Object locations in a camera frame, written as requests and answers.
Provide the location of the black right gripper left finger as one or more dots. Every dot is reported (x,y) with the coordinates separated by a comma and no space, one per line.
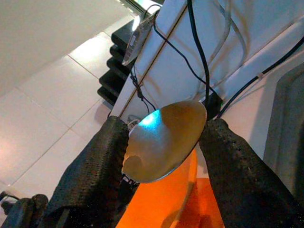
(90,180)

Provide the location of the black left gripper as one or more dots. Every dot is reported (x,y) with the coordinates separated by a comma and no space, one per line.
(16,213)

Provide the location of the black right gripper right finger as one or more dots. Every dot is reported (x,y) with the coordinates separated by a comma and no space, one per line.
(242,185)

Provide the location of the orange plate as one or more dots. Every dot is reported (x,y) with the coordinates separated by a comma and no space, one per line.
(206,202)

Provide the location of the orange bowl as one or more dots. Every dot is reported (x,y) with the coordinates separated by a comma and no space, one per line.
(154,204)

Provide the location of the metal spoon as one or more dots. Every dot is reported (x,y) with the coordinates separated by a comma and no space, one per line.
(166,142)

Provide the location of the stainless steel sink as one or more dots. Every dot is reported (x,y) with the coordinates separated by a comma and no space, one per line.
(289,118)

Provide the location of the black inline adapter box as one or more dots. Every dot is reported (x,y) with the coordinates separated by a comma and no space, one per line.
(215,104)

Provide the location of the flat silver device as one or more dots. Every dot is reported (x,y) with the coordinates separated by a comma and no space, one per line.
(137,40)

